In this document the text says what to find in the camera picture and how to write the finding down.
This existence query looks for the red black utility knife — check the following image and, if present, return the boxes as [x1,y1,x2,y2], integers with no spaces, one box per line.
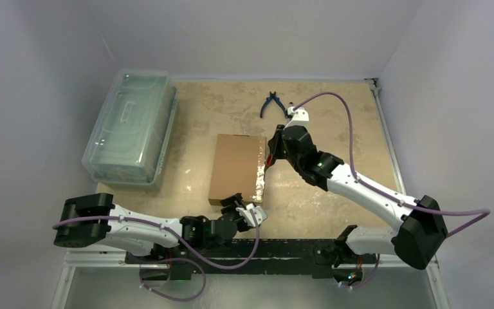
[264,154,273,168]

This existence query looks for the brown cardboard express box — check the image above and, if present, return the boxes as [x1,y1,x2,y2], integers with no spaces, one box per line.
[208,134,266,206]

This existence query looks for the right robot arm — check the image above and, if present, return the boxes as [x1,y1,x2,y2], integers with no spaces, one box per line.
[268,125,448,270]

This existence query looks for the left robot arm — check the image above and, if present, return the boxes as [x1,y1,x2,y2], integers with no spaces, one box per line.
[53,193,267,263]

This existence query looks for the clear plastic storage bin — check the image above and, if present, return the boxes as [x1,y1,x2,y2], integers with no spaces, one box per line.
[82,69,178,191]

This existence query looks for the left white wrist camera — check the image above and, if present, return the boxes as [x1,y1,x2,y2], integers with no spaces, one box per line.
[235,203,268,228]

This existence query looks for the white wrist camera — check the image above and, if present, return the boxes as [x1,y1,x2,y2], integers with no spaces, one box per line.
[285,102,309,127]
[235,203,268,228]

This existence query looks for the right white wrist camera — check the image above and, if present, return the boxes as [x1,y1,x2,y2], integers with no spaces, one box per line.
[285,102,309,127]

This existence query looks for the blue handled pliers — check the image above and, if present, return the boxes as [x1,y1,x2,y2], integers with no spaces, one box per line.
[259,90,289,119]

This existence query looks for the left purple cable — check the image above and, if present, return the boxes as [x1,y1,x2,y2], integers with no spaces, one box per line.
[52,208,261,271]

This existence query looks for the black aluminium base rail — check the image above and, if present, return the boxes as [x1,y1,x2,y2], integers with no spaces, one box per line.
[64,238,437,283]

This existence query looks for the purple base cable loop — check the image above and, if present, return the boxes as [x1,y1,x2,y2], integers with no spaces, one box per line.
[138,256,207,303]

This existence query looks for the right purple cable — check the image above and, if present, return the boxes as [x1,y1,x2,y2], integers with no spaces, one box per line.
[291,91,491,239]

